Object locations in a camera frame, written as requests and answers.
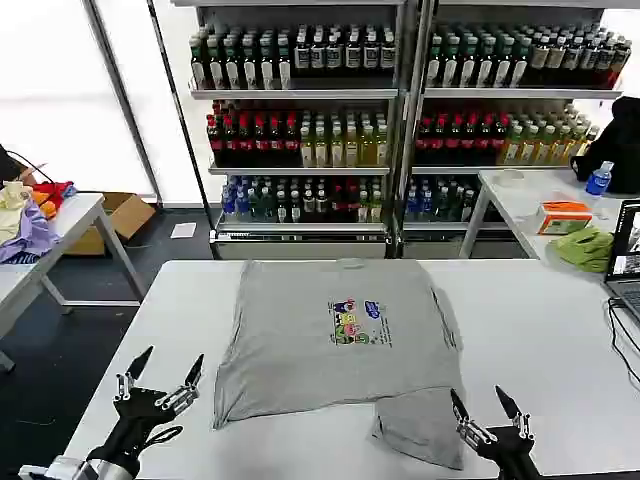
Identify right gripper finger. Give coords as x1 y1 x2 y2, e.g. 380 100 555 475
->
494 384 536 442
449 388 499 452

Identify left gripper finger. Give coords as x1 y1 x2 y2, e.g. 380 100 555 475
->
114 344 155 401
153 353 206 414

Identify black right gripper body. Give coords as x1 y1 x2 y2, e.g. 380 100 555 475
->
485 425 545 480

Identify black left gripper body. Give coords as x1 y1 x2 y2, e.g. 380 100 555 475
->
85 387 177 465

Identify grey printed T-shirt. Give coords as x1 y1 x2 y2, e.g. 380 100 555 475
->
212 258 467 471

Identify brown cardboard box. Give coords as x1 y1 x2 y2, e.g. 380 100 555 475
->
64 192 157 256

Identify white side table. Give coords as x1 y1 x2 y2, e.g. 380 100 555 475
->
0 192 147 372
458 168 640 284

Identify purple cloth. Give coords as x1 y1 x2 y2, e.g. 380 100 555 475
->
0 198 64 265

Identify green cloth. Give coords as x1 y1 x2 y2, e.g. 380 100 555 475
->
547 227 615 274

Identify red cloth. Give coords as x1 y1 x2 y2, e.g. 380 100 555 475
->
31 180 77 210

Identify orange tissue box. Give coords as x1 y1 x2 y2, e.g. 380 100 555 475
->
535 200 594 236

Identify cream cloth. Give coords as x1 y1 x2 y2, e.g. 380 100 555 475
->
0 180 34 246

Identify grey laptop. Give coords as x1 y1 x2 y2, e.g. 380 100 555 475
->
603 198 640 322

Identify white tape roll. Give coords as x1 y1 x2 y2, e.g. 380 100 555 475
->
492 168 534 191

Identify blue-label water bottle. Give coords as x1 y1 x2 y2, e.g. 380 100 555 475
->
584 160 615 197

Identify metal shelf with bottles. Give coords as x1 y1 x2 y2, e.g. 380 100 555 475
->
169 0 407 260
405 0 627 260

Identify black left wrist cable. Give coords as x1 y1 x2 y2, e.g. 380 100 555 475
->
134 423 184 451

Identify black laptop cables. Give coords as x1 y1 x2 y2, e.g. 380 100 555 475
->
606 295 640 392

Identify dark bag with cable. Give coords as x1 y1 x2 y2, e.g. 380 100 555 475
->
0 143 54 187

